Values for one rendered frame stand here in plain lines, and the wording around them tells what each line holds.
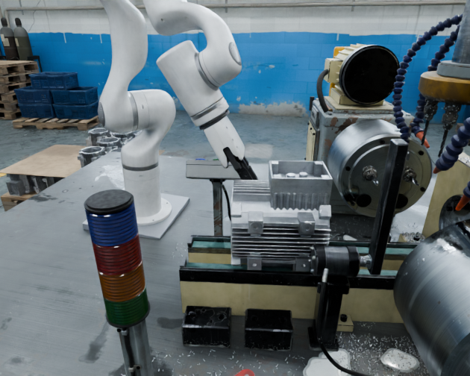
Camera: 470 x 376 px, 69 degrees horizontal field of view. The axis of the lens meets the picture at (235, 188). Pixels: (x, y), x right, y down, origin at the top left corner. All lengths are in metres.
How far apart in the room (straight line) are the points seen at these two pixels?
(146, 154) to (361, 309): 0.75
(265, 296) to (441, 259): 0.40
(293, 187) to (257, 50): 5.65
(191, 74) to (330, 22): 5.53
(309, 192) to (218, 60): 0.31
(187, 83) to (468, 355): 0.61
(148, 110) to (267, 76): 5.28
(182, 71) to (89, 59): 6.89
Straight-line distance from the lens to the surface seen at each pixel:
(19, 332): 0.96
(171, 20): 0.78
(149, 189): 1.17
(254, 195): 0.71
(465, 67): 0.73
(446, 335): 0.52
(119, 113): 1.06
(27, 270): 1.14
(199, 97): 0.71
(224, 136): 0.72
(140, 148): 1.12
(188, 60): 0.72
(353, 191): 1.01
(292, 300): 0.83
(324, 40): 6.18
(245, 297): 0.82
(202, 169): 0.96
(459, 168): 0.92
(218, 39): 0.70
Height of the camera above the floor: 1.41
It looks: 25 degrees down
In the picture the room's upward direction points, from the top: straight up
